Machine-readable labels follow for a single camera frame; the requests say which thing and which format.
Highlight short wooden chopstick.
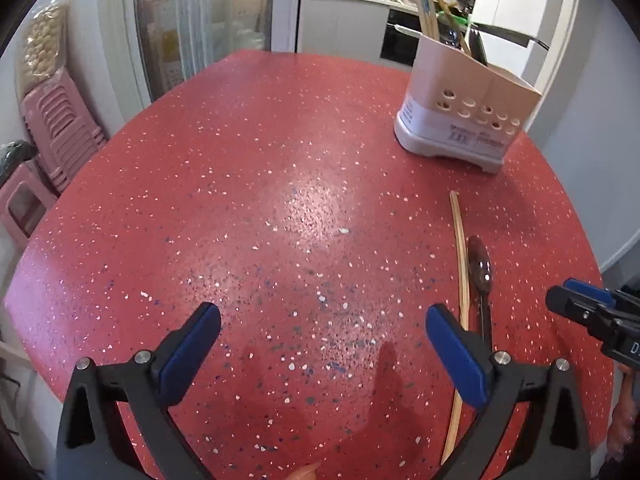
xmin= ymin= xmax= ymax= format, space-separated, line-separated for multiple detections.
xmin=440 ymin=191 xmax=471 ymax=464

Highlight small black-handled spoon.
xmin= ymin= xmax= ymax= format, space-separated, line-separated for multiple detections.
xmin=468 ymin=235 xmax=494 ymax=349

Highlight long wooden chopstick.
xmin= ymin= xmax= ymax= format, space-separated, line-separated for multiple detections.
xmin=416 ymin=0 xmax=439 ymax=41

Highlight grey kitchen cabinets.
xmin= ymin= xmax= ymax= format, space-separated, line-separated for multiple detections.
xmin=300 ymin=0 xmax=390 ymax=64

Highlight right hand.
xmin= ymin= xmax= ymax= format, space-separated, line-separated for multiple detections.
xmin=606 ymin=365 xmax=639 ymax=462

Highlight left hand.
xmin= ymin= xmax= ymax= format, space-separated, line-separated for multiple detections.
xmin=285 ymin=462 xmax=321 ymax=480

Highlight beige utensil holder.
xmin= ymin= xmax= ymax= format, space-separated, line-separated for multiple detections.
xmin=394 ymin=34 xmax=541 ymax=174

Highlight pink plastic stool stack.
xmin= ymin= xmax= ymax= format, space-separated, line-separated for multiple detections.
xmin=1 ymin=68 xmax=106 ymax=249

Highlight dark green bag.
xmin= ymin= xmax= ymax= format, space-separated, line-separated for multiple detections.
xmin=0 ymin=140 xmax=38 ymax=185

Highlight yellow patterned chopstick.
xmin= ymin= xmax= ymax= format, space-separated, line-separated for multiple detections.
xmin=437 ymin=0 xmax=472 ymax=58

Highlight built-in black oven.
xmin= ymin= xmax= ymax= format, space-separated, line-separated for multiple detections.
xmin=381 ymin=9 xmax=420 ymax=66

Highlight bag of nuts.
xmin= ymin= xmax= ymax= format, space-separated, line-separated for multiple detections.
xmin=16 ymin=0 xmax=67 ymax=98

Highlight glass sliding door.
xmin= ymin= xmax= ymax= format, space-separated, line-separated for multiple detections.
xmin=134 ymin=0 xmax=272 ymax=101

